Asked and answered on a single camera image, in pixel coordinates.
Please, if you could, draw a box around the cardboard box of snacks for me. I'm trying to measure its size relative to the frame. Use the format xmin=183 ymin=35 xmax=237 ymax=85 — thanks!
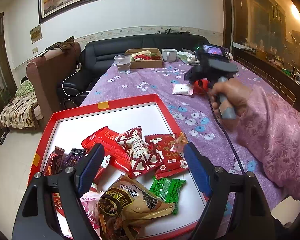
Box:
xmin=125 ymin=48 xmax=163 ymax=69

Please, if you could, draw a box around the red flower snack packet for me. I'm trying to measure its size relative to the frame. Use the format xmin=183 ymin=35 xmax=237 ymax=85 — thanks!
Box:
xmin=145 ymin=132 xmax=189 ymax=179

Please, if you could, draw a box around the black leather sofa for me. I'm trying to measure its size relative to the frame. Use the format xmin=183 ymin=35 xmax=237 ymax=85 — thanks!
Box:
xmin=57 ymin=32 xmax=208 ymax=109

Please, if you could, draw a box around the purple snack packet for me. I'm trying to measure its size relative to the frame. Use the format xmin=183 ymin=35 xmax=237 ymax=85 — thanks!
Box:
xmin=61 ymin=148 xmax=88 ymax=170

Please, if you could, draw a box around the white ceramic mug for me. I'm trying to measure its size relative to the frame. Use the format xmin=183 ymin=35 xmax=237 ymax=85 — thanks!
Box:
xmin=161 ymin=48 xmax=177 ymax=62

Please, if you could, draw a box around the brown gold snack bag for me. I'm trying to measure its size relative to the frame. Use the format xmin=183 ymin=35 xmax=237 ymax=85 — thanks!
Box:
xmin=97 ymin=175 xmax=175 ymax=239

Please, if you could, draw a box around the red gift box tray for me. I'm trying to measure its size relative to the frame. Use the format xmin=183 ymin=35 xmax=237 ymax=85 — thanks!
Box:
xmin=30 ymin=94 xmax=206 ymax=239

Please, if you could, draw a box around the person right hand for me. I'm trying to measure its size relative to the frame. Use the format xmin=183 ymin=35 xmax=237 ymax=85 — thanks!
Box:
xmin=208 ymin=78 xmax=252 ymax=116

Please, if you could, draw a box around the white crumpled cloth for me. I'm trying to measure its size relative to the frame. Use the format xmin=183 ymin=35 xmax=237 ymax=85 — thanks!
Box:
xmin=177 ymin=51 xmax=199 ymax=64

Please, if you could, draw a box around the green snack packet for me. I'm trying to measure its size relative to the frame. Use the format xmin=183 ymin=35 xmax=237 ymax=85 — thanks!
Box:
xmin=149 ymin=177 xmax=186 ymax=215

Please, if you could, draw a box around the pink sleeve forearm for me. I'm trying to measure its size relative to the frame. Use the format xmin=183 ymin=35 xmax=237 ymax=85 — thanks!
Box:
xmin=237 ymin=86 xmax=300 ymax=200

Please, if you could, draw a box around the red white lattice snack packet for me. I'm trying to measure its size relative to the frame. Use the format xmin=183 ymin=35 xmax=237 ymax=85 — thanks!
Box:
xmin=115 ymin=126 xmax=162 ymax=178

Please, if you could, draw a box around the pink white snack packet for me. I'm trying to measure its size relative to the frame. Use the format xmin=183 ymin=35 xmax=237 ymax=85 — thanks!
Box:
xmin=172 ymin=83 xmax=194 ymax=95

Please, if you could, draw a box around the large red snack packet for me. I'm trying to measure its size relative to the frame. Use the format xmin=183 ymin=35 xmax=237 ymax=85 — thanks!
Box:
xmin=193 ymin=79 xmax=209 ymax=95

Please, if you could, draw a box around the clear plastic cup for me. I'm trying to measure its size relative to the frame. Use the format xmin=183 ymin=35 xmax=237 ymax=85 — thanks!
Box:
xmin=114 ymin=54 xmax=131 ymax=74

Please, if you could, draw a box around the white charging cable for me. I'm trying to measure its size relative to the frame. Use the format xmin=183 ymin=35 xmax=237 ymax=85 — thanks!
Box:
xmin=61 ymin=61 xmax=91 ymax=98

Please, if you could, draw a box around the brown armchair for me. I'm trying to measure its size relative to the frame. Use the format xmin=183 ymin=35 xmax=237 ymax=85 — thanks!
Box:
xmin=26 ymin=36 xmax=81 ymax=125

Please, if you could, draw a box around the patterned blanket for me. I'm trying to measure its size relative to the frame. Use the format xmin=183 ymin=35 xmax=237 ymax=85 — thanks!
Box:
xmin=0 ymin=80 xmax=43 ymax=129

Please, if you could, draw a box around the wooden glass cabinet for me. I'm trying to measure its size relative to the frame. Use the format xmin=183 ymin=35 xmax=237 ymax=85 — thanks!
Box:
xmin=223 ymin=0 xmax=300 ymax=112

